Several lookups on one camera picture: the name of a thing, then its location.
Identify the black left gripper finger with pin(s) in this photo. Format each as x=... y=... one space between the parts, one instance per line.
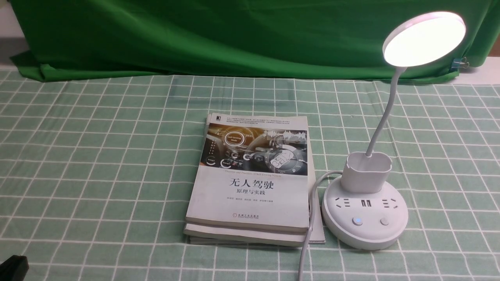
x=14 y=268

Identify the white desk lamp with socket base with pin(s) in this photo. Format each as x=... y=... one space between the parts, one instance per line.
x=360 y=207

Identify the green backdrop cloth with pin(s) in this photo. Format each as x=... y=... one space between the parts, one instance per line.
x=304 y=39

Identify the top self-driving textbook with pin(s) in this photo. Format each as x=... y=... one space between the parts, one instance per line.
x=252 y=173

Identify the blue binder clip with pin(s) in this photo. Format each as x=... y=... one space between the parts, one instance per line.
x=459 y=63

